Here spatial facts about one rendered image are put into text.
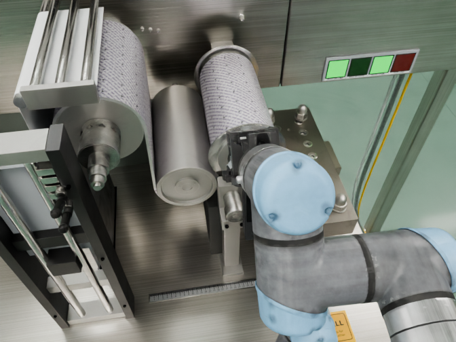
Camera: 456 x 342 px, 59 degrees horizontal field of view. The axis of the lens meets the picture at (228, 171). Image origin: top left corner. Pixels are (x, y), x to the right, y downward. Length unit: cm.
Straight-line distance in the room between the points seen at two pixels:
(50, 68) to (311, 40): 61
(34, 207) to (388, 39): 89
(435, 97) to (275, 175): 128
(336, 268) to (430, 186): 217
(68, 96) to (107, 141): 9
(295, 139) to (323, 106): 178
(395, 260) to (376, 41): 75
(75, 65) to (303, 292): 48
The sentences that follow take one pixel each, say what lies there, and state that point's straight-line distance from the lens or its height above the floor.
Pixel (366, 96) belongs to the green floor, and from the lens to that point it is 306.
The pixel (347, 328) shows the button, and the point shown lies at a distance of 97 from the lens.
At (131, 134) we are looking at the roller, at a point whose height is 132.
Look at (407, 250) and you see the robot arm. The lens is 47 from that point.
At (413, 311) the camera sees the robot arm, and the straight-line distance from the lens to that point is 45.
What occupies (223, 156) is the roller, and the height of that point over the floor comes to 126.
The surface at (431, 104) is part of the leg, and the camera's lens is 164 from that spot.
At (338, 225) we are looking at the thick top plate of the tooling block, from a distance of 98.
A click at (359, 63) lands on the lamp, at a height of 120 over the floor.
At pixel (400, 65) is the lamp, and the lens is 120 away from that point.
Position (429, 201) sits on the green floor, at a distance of 251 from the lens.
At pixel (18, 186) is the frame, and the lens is 67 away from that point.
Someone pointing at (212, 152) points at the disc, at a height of 127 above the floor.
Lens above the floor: 180
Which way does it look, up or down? 49 degrees down
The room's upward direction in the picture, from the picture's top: straight up
